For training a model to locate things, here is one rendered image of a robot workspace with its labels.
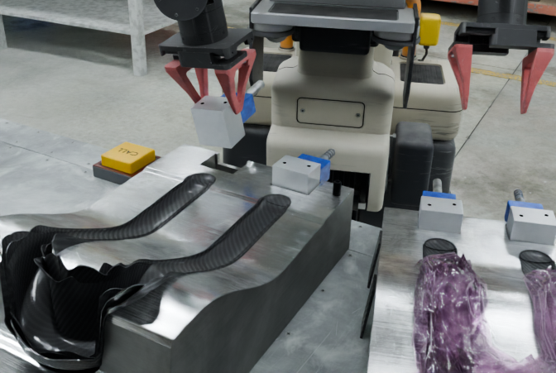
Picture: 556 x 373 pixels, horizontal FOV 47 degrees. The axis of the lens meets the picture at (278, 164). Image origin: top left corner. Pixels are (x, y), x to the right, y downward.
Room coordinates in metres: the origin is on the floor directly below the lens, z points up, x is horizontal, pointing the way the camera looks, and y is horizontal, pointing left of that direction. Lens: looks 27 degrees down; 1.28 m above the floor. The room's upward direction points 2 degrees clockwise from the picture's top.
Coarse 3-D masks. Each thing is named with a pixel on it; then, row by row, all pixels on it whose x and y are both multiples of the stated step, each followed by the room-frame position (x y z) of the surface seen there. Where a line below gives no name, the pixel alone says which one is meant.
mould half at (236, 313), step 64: (128, 192) 0.69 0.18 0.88; (256, 192) 0.69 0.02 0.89; (320, 192) 0.70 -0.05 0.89; (0, 256) 0.48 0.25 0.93; (64, 256) 0.48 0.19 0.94; (128, 256) 0.50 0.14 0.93; (256, 256) 0.57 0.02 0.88; (320, 256) 0.63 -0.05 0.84; (0, 320) 0.46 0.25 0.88; (128, 320) 0.40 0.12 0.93; (192, 320) 0.40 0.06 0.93; (256, 320) 0.50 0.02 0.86
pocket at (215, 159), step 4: (212, 156) 0.79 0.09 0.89; (216, 156) 0.80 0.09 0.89; (204, 160) 0.78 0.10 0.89; (208, 160) 0.78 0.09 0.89; (212, 160) 0.79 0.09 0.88; (216, 160) 0.80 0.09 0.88; (200, 164) 0.77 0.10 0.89; (204, 164) 0.78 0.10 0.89; (208, 164) 0.78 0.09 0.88; (212, 164) 0.79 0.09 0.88; (216, 164) 0.80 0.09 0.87; (220, 164) 0.80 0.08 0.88; (224, 164) 0.80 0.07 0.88; (216, 168) 0.80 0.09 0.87; (220, 168) 0.79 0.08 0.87; (224, 168) 0.79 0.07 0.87; (228, 168) 0.79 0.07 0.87; (232, 168) 0.79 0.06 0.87; (236, 168) 0.79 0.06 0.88; (240, 168) 0.79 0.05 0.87; (228, 172) 0.79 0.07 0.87; (232, 172) 0.79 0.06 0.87
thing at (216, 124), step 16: (208, 96) 0.78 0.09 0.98; (224, 96) 0.81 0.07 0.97; (192, 112) 0.76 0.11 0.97; (208, 112) 0.74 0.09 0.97; (224, 112) 0.74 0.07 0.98; (240, 112) 0.77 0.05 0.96; (208, 128) 0.75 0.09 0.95; (224, 128) 0.74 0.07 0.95; (240, 128) 0.76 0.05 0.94; (208, 144) 0.75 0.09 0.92; (224, 144) 0.74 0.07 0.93
